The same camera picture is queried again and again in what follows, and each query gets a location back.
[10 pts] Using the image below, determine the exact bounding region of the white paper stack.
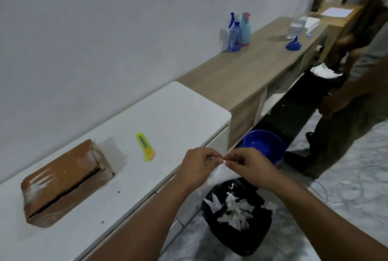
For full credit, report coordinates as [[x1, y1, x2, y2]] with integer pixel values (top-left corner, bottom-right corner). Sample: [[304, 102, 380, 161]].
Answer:
[[303, 17, 321, 34]]

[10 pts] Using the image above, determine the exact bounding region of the person's left hand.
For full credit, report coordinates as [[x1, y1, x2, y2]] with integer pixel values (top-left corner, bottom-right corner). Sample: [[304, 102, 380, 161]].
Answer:
[[175, 147, 225, 192]]

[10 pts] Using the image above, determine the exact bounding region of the person's left forearm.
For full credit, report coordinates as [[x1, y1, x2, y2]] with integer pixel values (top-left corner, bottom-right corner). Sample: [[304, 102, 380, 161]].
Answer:
[[86, 179, 190, 261]]

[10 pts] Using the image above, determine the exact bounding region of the white paper sheet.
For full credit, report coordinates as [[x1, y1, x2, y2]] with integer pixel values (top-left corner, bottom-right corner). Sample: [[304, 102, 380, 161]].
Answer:
[[320, 7, 354, 18]]

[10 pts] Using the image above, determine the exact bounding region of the brown cardboard box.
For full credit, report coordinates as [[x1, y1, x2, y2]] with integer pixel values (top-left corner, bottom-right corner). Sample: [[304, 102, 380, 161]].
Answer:
[[21, 139, 116, 228]]

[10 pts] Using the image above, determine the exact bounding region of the blue plastic basin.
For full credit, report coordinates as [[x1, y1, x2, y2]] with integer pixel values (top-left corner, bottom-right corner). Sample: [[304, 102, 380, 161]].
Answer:
[[243, 130, 286, 166]]

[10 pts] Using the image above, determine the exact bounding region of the white cable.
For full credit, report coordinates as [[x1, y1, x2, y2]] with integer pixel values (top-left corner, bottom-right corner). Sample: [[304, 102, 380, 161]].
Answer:
[[308, 164, 388, 207]]

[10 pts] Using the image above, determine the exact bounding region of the pile of white paper scraps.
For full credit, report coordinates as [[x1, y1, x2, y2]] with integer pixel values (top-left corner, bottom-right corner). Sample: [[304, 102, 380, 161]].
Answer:
[[203, 183, 278, 231]]

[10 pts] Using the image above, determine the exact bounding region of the yellow utility knife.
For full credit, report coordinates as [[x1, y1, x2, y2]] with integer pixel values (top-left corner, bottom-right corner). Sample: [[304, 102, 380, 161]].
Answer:
[[136, 132, 156, 162]]

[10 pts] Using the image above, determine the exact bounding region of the person's right forearm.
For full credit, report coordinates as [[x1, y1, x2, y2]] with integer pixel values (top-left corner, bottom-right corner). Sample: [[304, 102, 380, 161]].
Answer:
[[265, 176, 388, 261]]

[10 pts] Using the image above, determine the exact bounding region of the clear tape strip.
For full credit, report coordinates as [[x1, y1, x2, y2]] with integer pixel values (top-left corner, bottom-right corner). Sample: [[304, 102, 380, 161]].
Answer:
[[208, 158, 240, 188]]

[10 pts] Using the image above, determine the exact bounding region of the person's right hand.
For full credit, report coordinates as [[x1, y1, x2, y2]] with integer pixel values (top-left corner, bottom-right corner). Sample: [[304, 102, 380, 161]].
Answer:
[[224, 147, 283, 190]]

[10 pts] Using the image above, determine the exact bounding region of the teal spray bottle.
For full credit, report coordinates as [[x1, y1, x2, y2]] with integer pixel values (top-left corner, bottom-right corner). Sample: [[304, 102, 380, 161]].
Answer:
[[240, 12, 252, 47]]

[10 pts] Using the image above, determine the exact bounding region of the clear tape piece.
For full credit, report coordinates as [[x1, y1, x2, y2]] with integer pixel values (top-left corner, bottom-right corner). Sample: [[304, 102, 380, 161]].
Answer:
[[96, 136, 128, 175]]

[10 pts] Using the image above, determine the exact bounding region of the blue spray bottle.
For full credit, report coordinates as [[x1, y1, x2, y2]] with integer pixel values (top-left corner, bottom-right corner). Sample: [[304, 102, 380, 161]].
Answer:
[[228, 12, 243, 53]]

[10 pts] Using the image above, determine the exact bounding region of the white cabinet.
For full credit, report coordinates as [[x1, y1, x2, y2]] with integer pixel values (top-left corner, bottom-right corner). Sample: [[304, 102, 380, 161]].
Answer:
[[0, 81, 232, 261]]

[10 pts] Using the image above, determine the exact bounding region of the blue funnel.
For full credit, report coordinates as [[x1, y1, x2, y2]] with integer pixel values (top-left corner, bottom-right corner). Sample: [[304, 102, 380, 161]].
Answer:
[[285, 36, 302, 51]]

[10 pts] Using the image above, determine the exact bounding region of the wooden desk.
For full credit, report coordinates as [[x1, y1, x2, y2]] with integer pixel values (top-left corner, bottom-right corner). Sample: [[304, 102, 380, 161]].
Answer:
[[175, 1, 364, 150]]

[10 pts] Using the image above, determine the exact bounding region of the clear plastic water bottle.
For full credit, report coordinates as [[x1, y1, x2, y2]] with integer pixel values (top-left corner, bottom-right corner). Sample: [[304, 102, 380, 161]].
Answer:
[[286, 0, 322, 40]]

